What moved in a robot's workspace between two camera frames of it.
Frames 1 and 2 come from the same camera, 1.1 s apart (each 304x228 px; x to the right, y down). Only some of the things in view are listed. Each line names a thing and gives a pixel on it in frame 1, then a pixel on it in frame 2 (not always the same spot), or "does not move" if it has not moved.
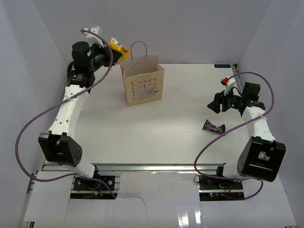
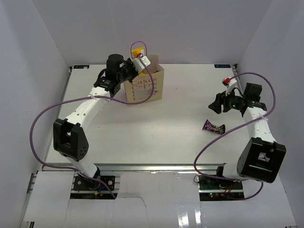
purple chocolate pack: [209, 126] does not move
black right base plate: [214, 188] does not move
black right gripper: [219, 99] does not move
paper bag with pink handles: [143, 77] does not move
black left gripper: [103, 50] to [129, 63]
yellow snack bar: [114, 44] to [135, 52]
